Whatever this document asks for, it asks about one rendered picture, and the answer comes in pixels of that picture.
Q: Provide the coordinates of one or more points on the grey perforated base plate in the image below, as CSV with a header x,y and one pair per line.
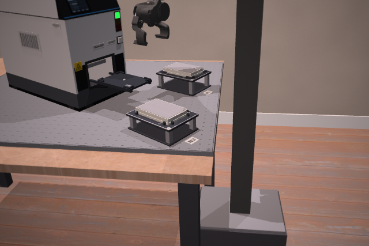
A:
x,y
30,121

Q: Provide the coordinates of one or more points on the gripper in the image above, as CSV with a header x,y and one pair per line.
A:
x,y
151,15

